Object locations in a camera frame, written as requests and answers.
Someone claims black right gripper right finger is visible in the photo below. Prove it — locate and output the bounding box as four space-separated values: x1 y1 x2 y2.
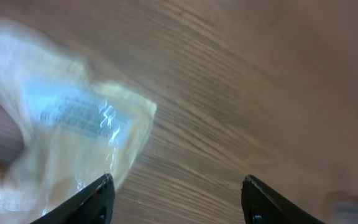
241 175 323 224

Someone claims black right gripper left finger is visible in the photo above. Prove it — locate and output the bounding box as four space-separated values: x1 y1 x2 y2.
31 174 115 224

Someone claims beige paper bag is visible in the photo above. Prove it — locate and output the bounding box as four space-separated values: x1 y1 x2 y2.
0 19 157 223

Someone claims green lid jar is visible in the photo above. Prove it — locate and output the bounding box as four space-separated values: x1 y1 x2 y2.
324 192 358 224

